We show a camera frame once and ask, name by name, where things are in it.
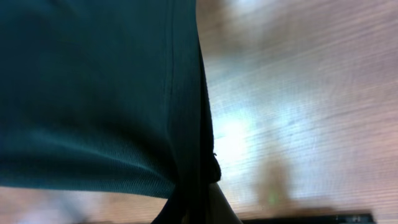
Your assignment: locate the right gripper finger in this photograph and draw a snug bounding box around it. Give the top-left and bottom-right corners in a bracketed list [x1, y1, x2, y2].
[208, 184, 243, 224]

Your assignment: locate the black t-shirt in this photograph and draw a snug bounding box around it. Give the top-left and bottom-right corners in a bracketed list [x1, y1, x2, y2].
[1, 0, 221, 223]

